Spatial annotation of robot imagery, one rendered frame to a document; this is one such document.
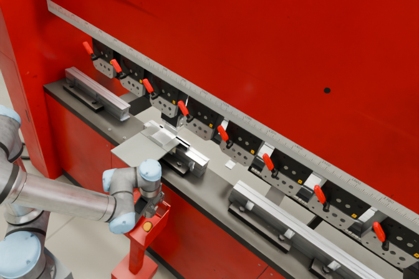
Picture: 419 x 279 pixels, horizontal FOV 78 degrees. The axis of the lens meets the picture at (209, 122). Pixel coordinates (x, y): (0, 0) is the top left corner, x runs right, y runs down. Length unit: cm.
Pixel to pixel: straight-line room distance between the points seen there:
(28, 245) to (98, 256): 107
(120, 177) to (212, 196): 51
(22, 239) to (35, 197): 32
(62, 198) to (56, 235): 142
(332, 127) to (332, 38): 26
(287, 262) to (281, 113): 65
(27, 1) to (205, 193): 127
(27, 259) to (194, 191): 66
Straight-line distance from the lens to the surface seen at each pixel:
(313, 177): 144
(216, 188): 131
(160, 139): 128
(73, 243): 213
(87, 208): 81
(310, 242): 124
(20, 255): 104
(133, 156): 120
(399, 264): 116
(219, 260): 147
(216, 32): 91
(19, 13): 165
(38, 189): 76
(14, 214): 106
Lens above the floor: 191
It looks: 39 degrees down
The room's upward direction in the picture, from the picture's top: 16 degrees clockwise
